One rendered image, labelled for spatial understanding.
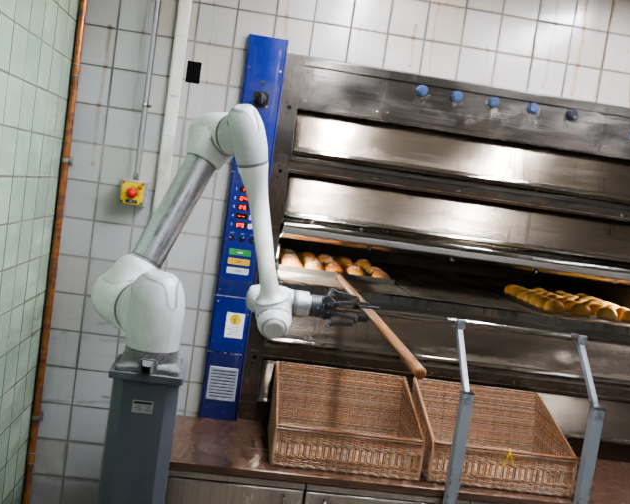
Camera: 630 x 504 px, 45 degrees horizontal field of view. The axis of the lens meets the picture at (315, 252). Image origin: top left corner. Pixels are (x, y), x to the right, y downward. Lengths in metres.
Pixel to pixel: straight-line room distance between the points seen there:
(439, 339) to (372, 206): 0.64
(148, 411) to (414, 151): 1.60
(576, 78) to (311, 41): 1.12
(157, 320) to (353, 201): 1.26
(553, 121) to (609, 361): 1.07
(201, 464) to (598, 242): 1.89
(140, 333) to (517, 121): 1.88
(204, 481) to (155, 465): 0.54
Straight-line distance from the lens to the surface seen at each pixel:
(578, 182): 3.44
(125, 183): 3.11
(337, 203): 3.17
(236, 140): 2.38
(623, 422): 3.71
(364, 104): 3.22
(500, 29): 3.37
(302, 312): 2.54
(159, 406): 2.24
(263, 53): 3.16
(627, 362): 3.65
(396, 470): 2.90
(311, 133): 3.17
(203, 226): 3.16
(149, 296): 2.20
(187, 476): 2.81
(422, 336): 3.31
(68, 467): 3.45
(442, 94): 3.28
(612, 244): 3.52
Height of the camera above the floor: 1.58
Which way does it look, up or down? 5 degrees down
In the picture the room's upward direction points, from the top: 8 degrees clockwise
